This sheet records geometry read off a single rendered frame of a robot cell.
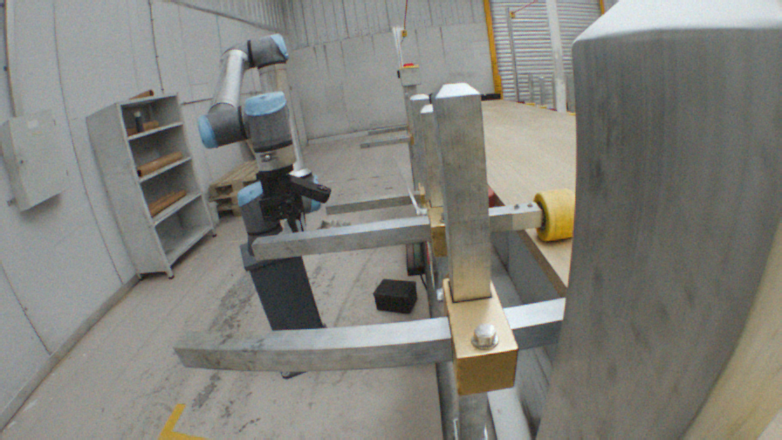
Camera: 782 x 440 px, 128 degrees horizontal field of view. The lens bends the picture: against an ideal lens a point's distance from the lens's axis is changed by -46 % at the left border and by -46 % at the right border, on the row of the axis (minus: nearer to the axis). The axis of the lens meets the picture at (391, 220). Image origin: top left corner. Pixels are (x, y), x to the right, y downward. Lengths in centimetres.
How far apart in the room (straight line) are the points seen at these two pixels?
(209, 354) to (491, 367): 27
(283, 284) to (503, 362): 127
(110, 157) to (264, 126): 253
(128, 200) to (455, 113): 302
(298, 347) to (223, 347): 8
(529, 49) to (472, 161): 876
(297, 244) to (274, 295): 95
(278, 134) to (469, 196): 54
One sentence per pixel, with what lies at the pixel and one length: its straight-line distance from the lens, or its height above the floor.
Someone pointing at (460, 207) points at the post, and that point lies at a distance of 28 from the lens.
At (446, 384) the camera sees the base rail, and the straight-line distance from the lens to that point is 61.
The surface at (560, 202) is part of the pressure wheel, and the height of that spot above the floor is 97.
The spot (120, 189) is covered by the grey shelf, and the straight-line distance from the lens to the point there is 320.
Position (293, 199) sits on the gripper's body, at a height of 95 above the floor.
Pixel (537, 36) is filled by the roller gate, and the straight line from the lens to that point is 914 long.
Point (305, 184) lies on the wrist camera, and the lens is 79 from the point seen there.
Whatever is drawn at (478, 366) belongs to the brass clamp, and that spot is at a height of 96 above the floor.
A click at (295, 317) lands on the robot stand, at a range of 157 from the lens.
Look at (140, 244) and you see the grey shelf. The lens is 328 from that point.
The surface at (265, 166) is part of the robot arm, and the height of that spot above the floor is 104.
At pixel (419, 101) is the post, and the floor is 112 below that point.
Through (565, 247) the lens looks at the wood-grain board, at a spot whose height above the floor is 90.
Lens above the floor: 117
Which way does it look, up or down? 22 degrees down
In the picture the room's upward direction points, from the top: 9 degrees counter-clockwise
